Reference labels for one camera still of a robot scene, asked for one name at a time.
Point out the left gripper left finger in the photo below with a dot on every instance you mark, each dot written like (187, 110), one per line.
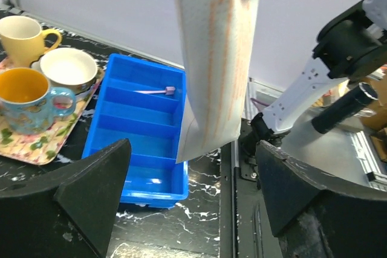
(68, 212)

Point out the blue plastic bin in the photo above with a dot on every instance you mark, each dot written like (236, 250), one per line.
(152, 124)

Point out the pink toothbrush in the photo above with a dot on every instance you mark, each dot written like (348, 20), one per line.
(169, 90)

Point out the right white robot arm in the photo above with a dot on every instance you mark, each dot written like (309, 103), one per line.
(345, 50)

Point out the white cream mug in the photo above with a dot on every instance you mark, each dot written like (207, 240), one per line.
(69, 68)

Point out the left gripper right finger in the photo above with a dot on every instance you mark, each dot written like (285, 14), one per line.
(316, 214)

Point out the yellow mug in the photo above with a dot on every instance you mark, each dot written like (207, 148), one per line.
(23, 39)

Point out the blue mug orange interior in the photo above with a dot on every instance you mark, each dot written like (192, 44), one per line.
(30, 104)

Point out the aluminium rail frame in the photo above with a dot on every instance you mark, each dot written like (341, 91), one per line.
(355, 159)

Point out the orange cap toothpaste tube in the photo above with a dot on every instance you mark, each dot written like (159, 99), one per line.
(216, 42)

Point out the floral serving tray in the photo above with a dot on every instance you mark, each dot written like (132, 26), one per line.
(41, 149)

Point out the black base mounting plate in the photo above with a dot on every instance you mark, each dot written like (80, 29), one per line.
(245, 229)

